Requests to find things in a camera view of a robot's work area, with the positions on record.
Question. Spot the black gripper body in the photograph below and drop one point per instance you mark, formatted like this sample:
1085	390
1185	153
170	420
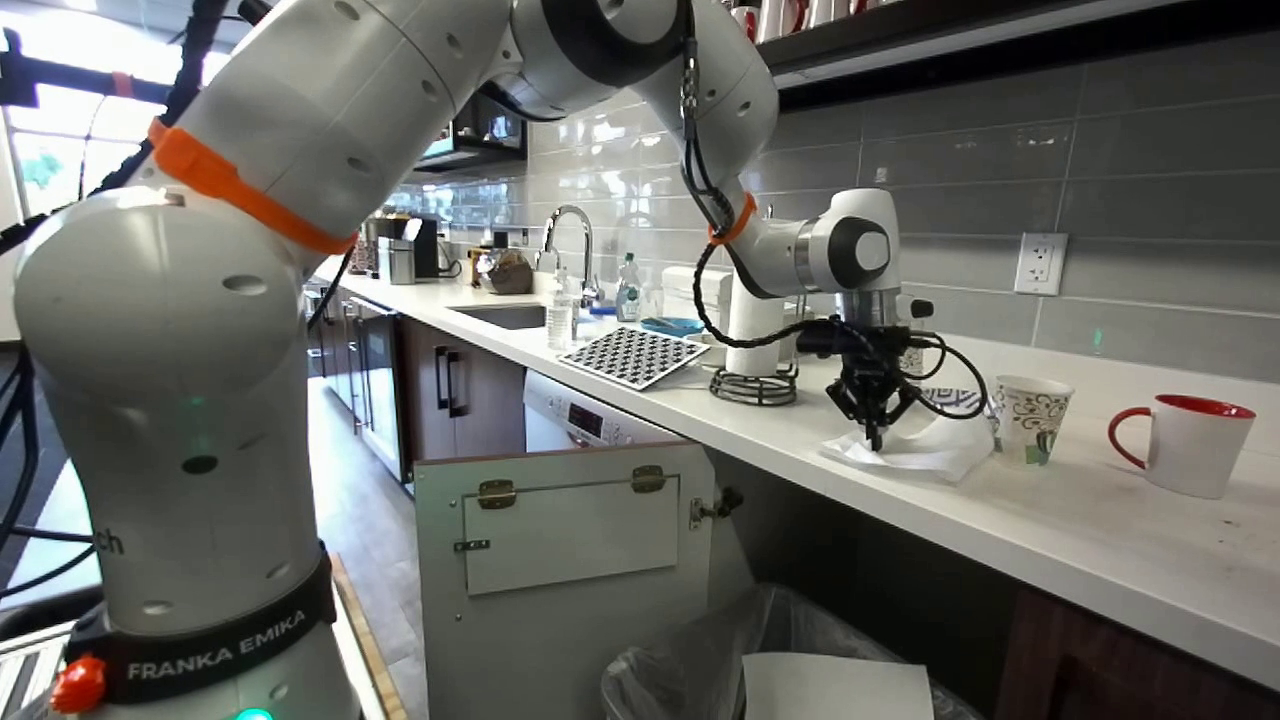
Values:
875	357

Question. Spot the white paper napkin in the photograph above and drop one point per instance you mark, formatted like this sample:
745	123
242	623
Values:
935	455

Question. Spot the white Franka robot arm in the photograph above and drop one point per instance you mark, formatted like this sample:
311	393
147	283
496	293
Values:
202	375

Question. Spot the patterned paper cup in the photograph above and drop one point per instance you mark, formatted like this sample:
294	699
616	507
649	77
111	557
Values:
1033	420

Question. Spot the blue bowl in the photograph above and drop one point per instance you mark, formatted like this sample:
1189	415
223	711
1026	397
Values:
669	325

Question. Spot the black white checker board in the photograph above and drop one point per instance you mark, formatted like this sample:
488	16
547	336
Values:
639	357

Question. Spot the soap bottle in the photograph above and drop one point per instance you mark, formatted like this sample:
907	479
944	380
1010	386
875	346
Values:
631	289

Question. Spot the steel dishwasher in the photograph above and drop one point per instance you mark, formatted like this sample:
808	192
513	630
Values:
584	415

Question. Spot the white mug red inside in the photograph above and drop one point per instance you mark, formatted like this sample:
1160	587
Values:
1192	446

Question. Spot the clear plastic water bottle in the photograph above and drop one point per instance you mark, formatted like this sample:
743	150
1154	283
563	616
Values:
564	316

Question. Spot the grey trash bin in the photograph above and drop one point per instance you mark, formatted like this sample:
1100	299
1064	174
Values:
664	681

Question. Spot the chrome faucet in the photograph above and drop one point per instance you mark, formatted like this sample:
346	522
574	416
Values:
564	226

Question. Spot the open cabinet door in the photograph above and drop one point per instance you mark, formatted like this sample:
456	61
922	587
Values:
563	587

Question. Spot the brown wooden lower cabinet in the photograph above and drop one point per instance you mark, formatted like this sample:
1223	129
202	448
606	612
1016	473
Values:
1134	667

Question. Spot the kitchen sink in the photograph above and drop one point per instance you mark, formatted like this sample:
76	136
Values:
507	316

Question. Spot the dark lower cabinet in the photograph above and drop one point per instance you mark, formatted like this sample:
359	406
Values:
460	393

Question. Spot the coffee machine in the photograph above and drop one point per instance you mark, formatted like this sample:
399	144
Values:
400	248

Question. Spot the white wall outlet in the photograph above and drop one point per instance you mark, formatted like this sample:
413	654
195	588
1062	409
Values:
1043	261

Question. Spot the dark wall shelf with mugs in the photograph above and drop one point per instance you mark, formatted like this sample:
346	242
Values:
1000	34

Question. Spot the open black wall cabinet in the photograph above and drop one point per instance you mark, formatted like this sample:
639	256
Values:
486	126

